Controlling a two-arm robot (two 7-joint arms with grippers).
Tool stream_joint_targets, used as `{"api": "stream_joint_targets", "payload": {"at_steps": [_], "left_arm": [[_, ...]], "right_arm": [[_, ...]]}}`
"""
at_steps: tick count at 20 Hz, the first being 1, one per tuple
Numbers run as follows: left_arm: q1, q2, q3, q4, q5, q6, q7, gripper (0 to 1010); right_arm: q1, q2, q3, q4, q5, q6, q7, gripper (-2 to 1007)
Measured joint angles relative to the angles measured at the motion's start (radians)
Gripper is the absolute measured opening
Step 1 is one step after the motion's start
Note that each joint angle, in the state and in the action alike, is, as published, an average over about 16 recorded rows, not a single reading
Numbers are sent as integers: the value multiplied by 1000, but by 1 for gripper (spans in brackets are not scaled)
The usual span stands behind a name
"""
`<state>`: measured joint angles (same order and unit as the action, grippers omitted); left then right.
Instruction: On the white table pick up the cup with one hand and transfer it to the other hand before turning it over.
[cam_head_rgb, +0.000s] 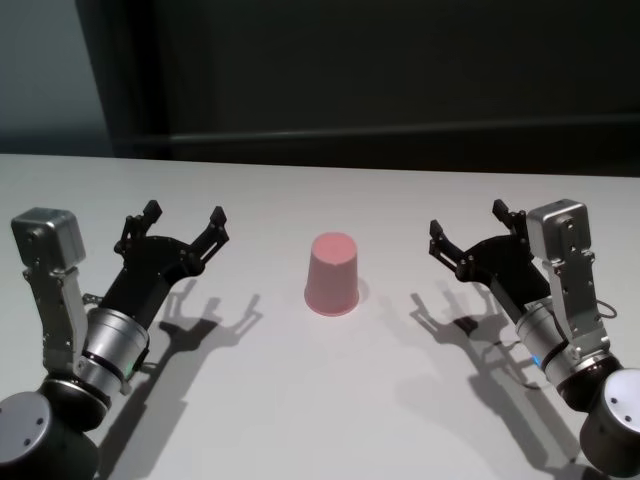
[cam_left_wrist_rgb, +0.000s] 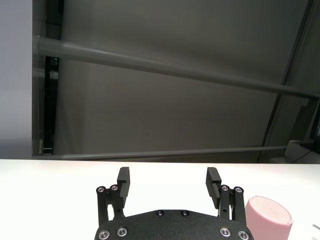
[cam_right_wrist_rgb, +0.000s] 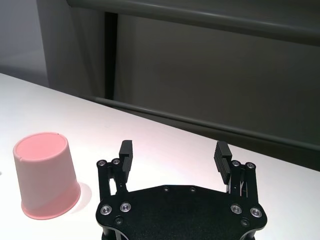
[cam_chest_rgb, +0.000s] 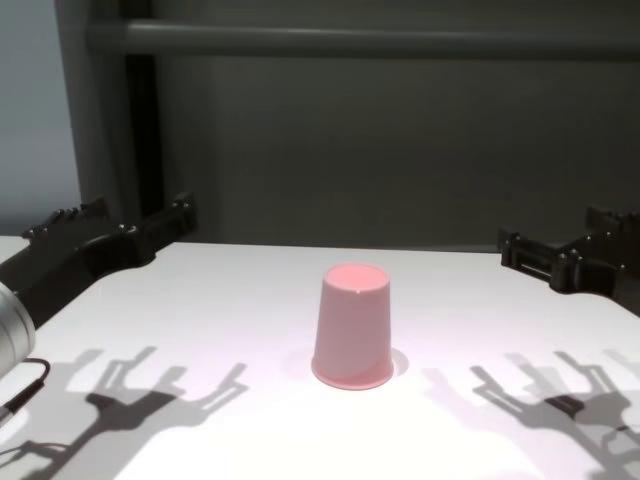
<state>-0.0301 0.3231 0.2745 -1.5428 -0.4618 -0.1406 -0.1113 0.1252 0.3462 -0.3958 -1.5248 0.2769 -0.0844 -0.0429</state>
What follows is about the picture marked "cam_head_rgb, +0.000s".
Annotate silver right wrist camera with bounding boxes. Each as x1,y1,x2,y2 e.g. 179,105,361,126
526,199,612,364

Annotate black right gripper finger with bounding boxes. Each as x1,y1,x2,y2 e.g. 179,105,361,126
492,198,532,259
428,219,475,281

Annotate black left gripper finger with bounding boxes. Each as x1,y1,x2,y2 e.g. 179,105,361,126
114,199,163,254
187,205,231,271

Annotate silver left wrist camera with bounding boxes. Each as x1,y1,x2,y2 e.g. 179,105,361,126
10,207,89,379

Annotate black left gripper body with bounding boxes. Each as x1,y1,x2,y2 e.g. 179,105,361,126
98,234,206,329

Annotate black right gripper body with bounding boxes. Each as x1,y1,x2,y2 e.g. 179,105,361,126
455,234,551,321

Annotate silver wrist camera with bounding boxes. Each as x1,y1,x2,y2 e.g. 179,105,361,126
526,199,612,364
10,207,89,379

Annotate pink plastic cup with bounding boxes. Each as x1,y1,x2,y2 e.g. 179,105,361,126
303,232,361,317

